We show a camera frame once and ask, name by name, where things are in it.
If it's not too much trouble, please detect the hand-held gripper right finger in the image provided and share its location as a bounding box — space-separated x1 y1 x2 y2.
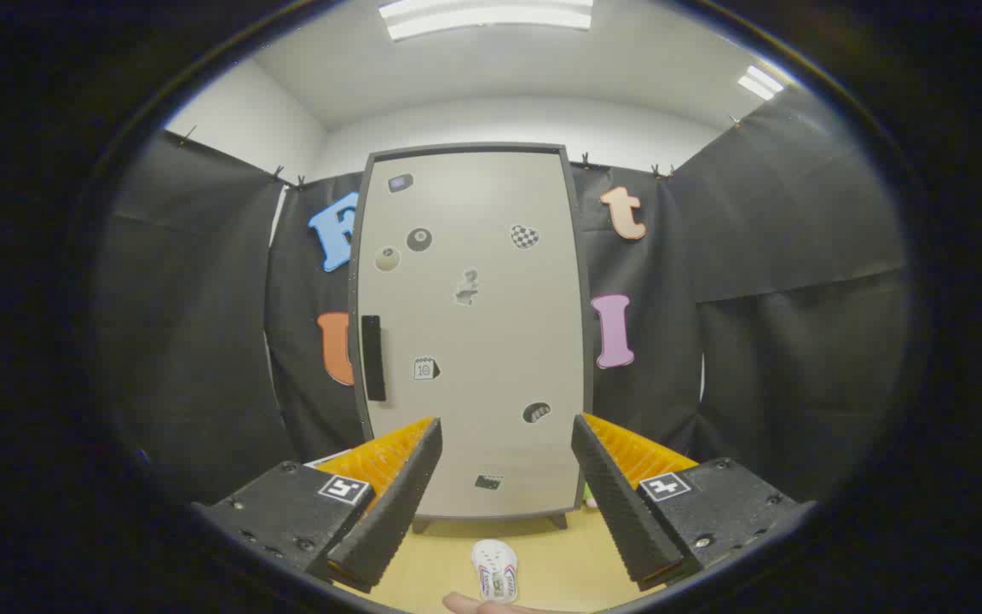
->
570 413 817 594

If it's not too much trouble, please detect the long ceiling light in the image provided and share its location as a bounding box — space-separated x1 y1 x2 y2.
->
378 0 594 42

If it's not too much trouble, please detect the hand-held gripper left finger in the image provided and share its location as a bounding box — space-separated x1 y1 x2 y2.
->
193 416 443 595

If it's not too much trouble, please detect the white striped shoe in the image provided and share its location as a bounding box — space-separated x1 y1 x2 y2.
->
471 539 519 605

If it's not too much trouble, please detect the small ceiling light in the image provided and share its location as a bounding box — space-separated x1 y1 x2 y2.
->
736 65 786 101

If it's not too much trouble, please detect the grey shoe cabinet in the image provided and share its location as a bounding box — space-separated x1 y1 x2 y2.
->
348 142 594 534

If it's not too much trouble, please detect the black backdrop cloth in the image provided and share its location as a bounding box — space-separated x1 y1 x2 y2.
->
95 85 910 513

